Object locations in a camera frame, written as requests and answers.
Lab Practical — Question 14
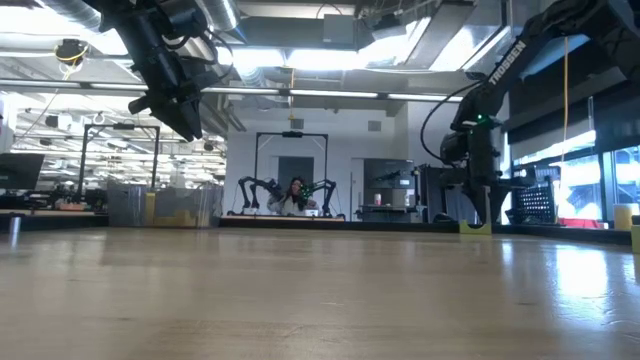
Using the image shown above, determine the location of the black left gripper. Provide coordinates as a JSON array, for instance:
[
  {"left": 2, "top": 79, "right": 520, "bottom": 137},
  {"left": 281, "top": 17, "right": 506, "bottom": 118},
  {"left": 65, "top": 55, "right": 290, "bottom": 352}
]
[{"left": 127, "top": 64, "right": 222, "bottom": 143}]

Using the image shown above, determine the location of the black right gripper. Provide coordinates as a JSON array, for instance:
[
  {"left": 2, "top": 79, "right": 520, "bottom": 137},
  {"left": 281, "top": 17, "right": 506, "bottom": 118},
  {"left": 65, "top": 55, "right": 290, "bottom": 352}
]
[{"left": 439, "top": 148, "right": 512, "bottom": 226}]

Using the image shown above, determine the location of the green arch block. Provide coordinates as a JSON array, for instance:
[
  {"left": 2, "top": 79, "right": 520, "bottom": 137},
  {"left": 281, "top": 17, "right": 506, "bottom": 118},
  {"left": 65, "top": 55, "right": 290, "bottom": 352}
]
[{"left": 458, "top": 219, "right": 494, "bottom": 236}]

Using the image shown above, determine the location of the black perforated crate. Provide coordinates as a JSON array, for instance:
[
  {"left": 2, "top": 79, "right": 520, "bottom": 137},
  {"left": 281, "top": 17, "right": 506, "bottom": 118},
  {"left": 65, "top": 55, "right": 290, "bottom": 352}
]
[{"left": 502, "top": 177, "right": 559, "bottom": 226}]

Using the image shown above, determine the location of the black curtain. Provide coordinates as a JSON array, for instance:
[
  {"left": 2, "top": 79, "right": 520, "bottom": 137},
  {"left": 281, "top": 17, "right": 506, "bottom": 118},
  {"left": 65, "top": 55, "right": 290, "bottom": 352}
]
[{"left": 418, "top": 164, "right": 446, "bottom": 225}]

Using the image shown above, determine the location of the red box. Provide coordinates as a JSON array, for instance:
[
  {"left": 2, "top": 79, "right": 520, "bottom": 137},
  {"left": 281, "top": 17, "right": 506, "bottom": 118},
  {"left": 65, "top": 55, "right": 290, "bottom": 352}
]
[{"left": 557, "top": 217, "right": 604, "bottom": 230}]

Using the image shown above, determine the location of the translucent grey bin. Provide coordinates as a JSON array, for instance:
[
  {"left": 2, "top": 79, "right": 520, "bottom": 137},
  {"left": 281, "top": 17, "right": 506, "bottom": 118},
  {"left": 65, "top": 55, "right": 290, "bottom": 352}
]
[{"left": 106, "top": 182, "right": 225, "bottom": 230}]

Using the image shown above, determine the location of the person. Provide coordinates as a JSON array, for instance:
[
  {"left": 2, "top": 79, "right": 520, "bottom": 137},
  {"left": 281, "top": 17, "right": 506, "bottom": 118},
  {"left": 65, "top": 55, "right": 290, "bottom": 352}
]
[{"left": 267, "top": 175, "right": 321, "bottom": 217}]

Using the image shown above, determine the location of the yellow cup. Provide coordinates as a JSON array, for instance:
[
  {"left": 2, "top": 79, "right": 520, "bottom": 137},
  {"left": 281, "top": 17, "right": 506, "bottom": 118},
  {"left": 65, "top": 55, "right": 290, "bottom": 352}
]
[{"left": 613, "top": 202, "right": 640, "bottom": 232}]

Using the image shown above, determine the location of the long ceiling light bar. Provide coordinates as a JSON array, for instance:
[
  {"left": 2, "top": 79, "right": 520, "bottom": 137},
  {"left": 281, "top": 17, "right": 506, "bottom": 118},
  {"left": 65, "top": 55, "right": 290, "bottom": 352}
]
[{"left": 0, "top": 78, "right": 485, "bottom": 105}]

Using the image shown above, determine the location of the black monitor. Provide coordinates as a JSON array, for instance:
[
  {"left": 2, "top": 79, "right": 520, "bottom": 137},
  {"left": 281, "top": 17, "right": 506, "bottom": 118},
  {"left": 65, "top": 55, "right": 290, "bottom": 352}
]
[{"left": 0, "top": 152, "right": 46, "bottom": 192}]

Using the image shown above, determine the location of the black camera gantry frame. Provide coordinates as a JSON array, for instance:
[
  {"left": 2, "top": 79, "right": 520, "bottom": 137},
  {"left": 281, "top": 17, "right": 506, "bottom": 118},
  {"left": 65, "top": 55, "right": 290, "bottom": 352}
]
[{"left": 78, "top": 122, "right": 162, "bottom": 197}]

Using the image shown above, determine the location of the black table frame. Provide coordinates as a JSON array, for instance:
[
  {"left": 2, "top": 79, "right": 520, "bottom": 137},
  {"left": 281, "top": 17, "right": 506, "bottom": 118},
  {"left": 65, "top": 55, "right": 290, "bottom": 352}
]
[{"left": 0, "top": 213, "right": 634, "bottom": 246}]

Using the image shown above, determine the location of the black robot station frame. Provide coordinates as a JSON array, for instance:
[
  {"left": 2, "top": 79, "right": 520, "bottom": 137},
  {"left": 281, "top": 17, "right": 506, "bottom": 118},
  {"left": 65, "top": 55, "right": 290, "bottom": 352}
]
[{"left": 253, "top": 130, "right": 330, "bottom": 217}]

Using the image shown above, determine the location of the yellow hanging cord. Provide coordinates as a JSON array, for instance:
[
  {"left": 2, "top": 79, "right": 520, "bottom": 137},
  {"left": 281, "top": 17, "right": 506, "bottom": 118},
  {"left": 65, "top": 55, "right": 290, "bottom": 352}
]
[{"left": 561, "top": 35, "right": 572, "bottom": 151}]

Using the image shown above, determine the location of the black ceiling cord reel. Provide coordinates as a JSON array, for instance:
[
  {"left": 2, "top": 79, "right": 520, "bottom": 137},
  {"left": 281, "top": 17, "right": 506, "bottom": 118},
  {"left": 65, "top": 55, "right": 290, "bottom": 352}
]
[{"left": 53, "top": 38, "right": 90, "bottom": 68}]

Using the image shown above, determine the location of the large rectangular air duct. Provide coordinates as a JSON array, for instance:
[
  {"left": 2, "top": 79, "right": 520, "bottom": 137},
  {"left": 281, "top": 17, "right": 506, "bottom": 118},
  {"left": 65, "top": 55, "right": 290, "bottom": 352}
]
[{"left": 414, "top": 0, "right": 614, "bottom": 80}]

